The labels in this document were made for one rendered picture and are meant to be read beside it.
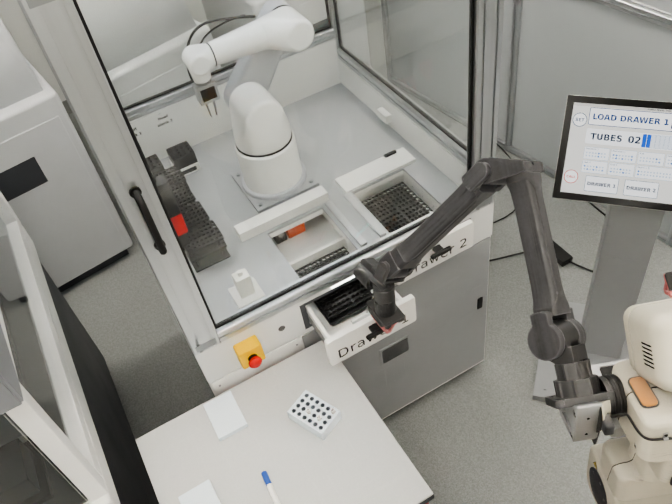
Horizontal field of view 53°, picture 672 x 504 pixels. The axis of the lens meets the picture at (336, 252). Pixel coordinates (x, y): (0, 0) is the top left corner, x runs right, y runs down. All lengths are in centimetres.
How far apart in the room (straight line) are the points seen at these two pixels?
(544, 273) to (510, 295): 170
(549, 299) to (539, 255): 9
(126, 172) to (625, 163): 142
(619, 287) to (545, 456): 68
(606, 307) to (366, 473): 125
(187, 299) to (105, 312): 175
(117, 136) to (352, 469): 102
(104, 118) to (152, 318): 204
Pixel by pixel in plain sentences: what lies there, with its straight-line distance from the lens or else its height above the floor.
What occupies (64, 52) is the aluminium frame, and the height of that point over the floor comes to 187.
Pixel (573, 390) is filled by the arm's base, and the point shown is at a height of 122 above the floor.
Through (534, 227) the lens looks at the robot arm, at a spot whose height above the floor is 140.
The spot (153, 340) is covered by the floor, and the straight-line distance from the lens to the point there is 327.
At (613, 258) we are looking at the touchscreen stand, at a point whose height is 62.
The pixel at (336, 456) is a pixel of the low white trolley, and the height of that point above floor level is 76.
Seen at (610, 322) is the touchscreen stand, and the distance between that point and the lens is 277.
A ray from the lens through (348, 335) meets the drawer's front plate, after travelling 188.
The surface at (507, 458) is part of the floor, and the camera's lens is 271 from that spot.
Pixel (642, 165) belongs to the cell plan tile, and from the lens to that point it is 219.
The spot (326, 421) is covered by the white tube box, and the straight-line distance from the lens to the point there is 189.
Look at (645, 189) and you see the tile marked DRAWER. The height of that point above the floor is 100.
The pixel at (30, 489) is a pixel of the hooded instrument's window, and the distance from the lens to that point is 172.
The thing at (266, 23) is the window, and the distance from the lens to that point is 146.
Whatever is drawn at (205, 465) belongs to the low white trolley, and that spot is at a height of 76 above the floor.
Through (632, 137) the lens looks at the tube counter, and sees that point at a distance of 219.
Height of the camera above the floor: 243
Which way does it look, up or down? 46 degrees down
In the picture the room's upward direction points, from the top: 11 degrees counter-clockwise
